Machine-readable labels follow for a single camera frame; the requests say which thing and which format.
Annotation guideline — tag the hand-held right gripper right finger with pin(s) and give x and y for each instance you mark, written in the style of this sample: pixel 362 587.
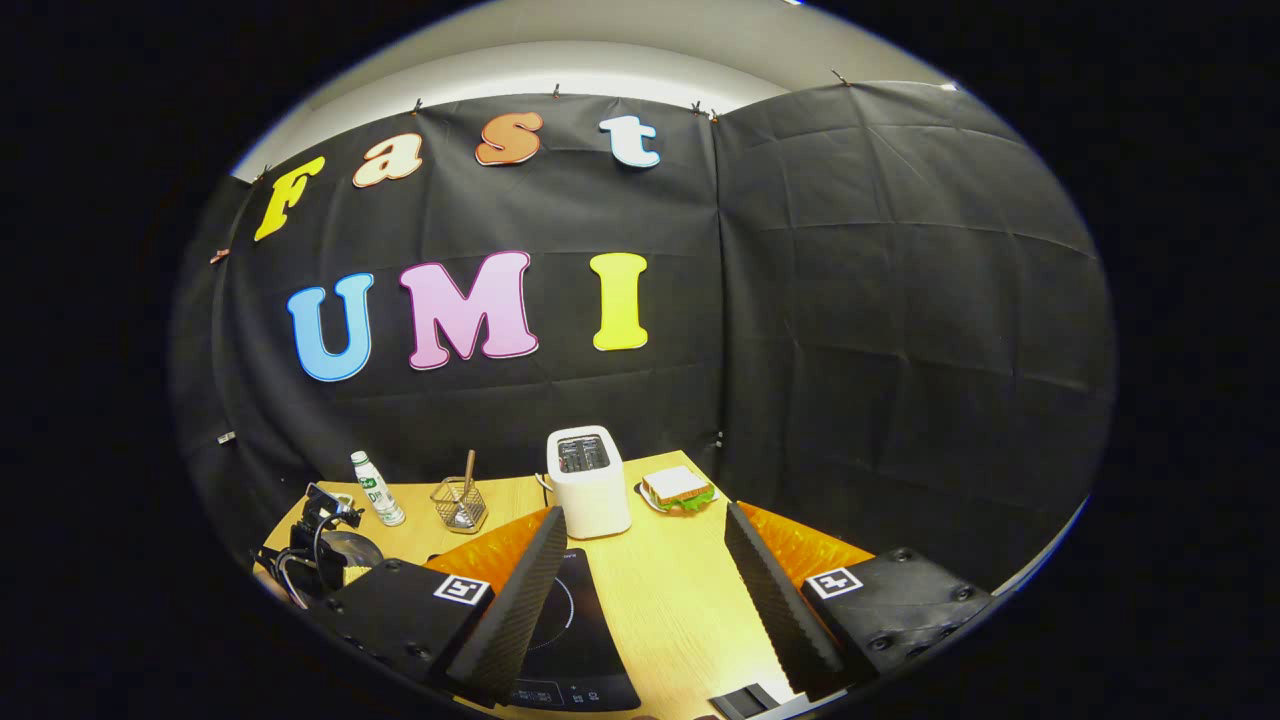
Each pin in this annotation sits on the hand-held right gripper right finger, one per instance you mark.
pixel 780 610

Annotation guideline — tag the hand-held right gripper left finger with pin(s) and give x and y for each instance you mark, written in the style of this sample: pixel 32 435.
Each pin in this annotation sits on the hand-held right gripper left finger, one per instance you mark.
pixel 515 620

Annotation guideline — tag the black induction cooktop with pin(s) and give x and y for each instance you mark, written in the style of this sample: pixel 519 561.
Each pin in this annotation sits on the black induction cooktop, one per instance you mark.
pixel 580 650

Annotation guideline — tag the white drink bottle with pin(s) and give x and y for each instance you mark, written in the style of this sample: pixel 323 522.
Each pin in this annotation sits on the white drink bottle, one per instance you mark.
pixel 380 495

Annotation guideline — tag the white toaster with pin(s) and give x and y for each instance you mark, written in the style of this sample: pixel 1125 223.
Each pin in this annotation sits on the white toaster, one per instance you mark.
pixel 590 490

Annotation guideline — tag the sandwich on plate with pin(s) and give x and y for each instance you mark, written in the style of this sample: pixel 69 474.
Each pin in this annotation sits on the sandwich on plate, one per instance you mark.
pixel 678 488

